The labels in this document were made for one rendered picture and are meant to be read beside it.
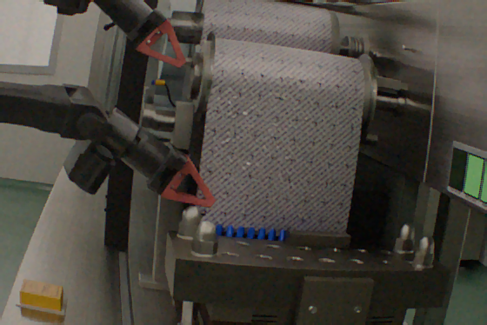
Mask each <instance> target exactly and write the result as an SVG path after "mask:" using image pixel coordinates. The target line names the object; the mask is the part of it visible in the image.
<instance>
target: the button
mask: <svg viewBox="0 0 487 325"><path fill-rule="evenodd" d="M19 296H20V299H19V301H20V303H21V304H25V305H31V306H33V307H39V308H46V309H51V310H56V311H61V310H62V305H63V287H62V286H60V285H55V284H50V283H45V282H36V281H32V280H27V279H23V282H22V286H21V288H20V291H19Z"/></svg>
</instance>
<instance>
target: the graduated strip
mask: <svg viewBox="0 0 487 325"><path fill-rule="evenodd" d="M117 255H118V269H119V277H118V281H119V293H120V302H119V303H120V314H121V323H122V325H136V317H135V315H134V306H133V294H132V284H131V280H130V254H129V253H127V252H121V251H117Z"/></svg>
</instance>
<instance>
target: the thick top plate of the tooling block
mask: <svg viewBox="0 0 487 325"><path fill-rule="evenodd" d="M177 234H178V232H177V230H167V236H166V237H167V245H166V252H165V259H164V262H165V267H164V268H165V273H166V277H167V282H169V287H170V294H171V299H172V300H177V301H186V302H201V303H212V304H224V305H235V306H248V307H260V308H296V307H297V300H298V296H299V289H300V284H301V277H303V275H307V276H314V275H317V276H328V277H332V276H339V277H347V276H348V277H369V278H371V277H372V279H373V280H374V281H375V284H374V287H373V290H372V296H371V300H370V306H369V309H373V310H376V309H401V308H403V309H408V308H413V309H415V308H441V307H442V306H443V302H444V298H445V294H446V289H447V286H448V284H449V279H450V272H451V270H449V269H447V268H446V267H445V266H444V265H443V264H441V263H439V262H438V261H437V260H435V259H434V258H433V261H432V264H433V267H431V268H428V269H424V268H418V267H415V266H412V265H411V263H412V262H413V260H414V256H415V254H416V251H417V249H418V247H416V248H413V250H414V252H413V253H412V254H405V253H398V252H396V251H394V250H393V248H394V247H395V246H392V247H386V246H367V245H363V246H358V245H350V246H349V247H348V248H334V247H325V246H322V247H314V246H304V245H294V244H288V243H287V242H286V241H281V242H280V241H270V240H259V239H249V238H239V237H228V236H220V235H217V239H216V240H217V241H218V245H217V257H215V258H202V257H197V256H193V255H192V254H191V253H190V250H191V248H192V241H193V240H187V239H183V238H180V237H178V236H177Z"/></svg>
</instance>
